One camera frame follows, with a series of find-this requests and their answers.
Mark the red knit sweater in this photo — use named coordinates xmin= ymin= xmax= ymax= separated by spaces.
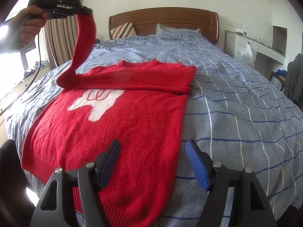
xmin=21 ymin=14 xmax=196 ymax=226

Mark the person's left hand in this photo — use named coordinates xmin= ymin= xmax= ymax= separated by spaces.
xmin=9 ymin=5 xmax=49 ymax=46

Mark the clutter on window sill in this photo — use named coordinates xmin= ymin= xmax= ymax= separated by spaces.
xmin=23 ymin=59 xmax=49 ymax=79

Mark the striped cushion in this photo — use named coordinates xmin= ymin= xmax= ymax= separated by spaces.
xmin=110 ymin=22 xmax=137 ymax=40

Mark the beige curtain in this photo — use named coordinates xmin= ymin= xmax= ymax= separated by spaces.
xmin=44 ymin=0 xmax=82 ymax=70

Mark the wooden headboard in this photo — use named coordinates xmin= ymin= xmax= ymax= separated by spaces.
xmin=108 ymin=7 xmax=219 ymax=45

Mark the blue plaid duvet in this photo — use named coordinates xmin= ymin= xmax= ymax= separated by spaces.
xmin=6 ymin=35 xmax=302 ymax=226

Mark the blue plaid pillow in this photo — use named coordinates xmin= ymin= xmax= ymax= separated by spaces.
xmin=156 ymin=23 xmax=203 ymax=41

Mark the dark green jacket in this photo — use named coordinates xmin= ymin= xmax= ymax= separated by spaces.
xmin=284 ymin=53 xmax=302 ymax=109

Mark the wooden chair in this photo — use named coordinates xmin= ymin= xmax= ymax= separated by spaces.
xmin=268 ymin=70 xmax=285 ymax=92

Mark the blue cloth on chair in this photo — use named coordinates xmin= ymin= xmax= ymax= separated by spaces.
xmin=274 ymin=69 xmax=287 ymax=78

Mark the white plastic bag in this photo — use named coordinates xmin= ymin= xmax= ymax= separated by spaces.
xmin=238 ymin=42 xmax=255 ymax=68

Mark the white desk unit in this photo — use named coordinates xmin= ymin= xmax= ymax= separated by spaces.
xmin=224 ymin=30 xmax=285 ymax=77

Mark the bottle on desk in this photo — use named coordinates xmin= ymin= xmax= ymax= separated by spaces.
xmin=242 ymin=26 xmax=247 ymax=36

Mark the black cable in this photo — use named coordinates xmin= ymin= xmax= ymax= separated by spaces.
xmin=14 ymin=33 xmax=42 ymax=100

